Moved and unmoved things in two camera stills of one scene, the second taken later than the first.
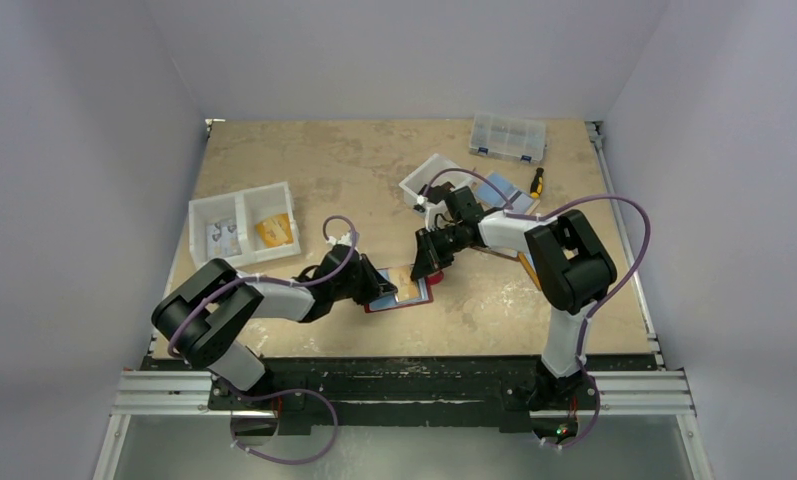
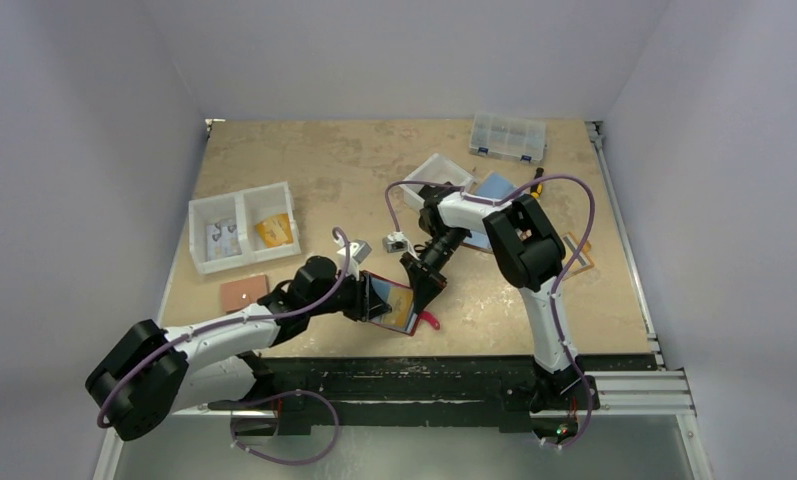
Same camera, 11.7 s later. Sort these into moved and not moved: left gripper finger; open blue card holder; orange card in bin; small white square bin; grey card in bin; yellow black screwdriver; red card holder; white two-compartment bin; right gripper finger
Moved: left gripper finger; red card holder; right gripper finger
Not moved: yellow black screwdriver; grey card in bin; orange card in bin; open blue card holder; small white square bin; white two-compartment bin
